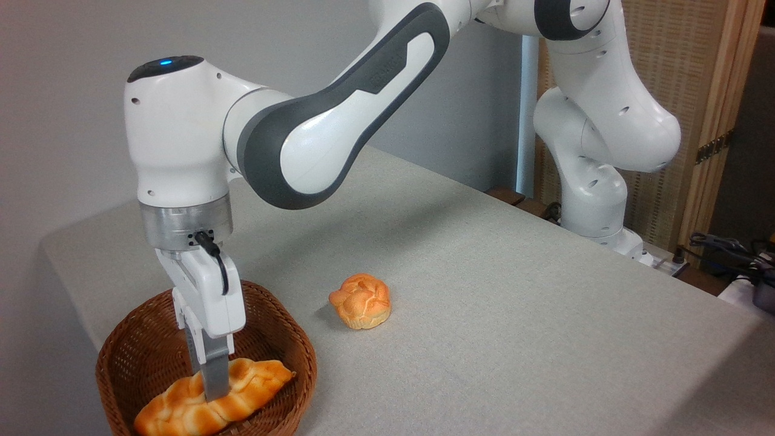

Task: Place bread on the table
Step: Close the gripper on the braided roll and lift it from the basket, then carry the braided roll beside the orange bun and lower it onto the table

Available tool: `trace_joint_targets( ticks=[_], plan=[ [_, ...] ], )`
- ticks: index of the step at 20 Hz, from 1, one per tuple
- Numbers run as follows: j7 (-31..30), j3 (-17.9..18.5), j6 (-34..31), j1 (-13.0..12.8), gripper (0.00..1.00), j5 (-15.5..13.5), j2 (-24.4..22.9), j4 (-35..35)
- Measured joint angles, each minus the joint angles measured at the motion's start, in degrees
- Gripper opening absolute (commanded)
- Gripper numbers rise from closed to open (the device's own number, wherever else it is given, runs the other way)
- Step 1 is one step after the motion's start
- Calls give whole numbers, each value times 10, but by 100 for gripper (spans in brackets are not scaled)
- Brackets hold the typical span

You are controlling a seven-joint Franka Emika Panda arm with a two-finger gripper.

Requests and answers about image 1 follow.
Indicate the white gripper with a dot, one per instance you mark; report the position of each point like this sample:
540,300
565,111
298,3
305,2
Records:
209,297

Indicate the long braided bread loaf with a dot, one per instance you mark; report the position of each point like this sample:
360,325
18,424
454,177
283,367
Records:
254,378

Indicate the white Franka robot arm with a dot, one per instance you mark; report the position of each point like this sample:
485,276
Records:
181,133

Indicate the round knotted bread roll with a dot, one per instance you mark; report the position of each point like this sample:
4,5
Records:
363,303

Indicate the brown wicker basket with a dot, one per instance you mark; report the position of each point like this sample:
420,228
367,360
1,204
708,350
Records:
139,345

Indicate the grey tablecloth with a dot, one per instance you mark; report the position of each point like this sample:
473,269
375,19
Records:
484,272

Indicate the white vertical pole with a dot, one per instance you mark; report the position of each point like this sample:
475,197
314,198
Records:
525,121

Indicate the brass screen hinge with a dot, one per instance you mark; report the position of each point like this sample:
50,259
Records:
714,147

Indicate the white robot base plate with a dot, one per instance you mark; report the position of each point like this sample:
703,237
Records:
657,260

